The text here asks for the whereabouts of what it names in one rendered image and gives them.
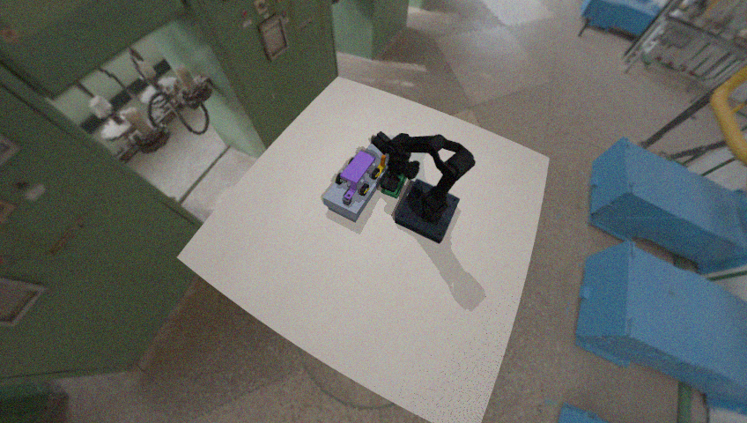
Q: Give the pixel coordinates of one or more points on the grey ramp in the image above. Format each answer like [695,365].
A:
[351,209]

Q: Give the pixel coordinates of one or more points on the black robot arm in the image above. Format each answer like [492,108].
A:
[434,201]

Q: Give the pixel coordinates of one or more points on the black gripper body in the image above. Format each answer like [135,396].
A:
[390,183]

